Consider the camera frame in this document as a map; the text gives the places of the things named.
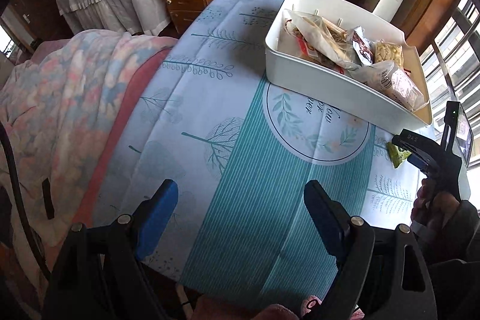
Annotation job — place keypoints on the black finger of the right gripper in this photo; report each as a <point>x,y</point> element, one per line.
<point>408,143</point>

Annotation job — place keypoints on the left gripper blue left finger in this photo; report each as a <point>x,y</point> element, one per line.
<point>152,216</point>

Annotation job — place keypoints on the teal striped placemat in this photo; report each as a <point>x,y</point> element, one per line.
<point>258,244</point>

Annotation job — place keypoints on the light blue tree tablecloth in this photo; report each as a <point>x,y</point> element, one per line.
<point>187,120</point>

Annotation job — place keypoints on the puffed rice cake pack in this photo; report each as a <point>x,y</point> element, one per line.
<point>385,51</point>

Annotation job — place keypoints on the red white cookie pack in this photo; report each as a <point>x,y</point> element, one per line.
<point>361,46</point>

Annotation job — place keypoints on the orange cookies clear bag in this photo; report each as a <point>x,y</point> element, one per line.
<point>387,78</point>

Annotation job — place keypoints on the green snack packet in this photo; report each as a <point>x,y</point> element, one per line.
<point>396,154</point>

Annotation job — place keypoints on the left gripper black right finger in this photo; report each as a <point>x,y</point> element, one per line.
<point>329,217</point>

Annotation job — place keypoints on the sliced bread blue bag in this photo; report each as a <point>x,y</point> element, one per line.
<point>333,46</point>

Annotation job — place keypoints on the pastel blanket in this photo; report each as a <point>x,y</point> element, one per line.
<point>64,117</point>

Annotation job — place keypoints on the metal window bars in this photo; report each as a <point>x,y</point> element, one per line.
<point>451,67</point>

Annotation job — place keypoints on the person right hand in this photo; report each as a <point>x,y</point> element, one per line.
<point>433,209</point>

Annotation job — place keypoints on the white plastic bin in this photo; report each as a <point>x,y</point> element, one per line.
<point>335,89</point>

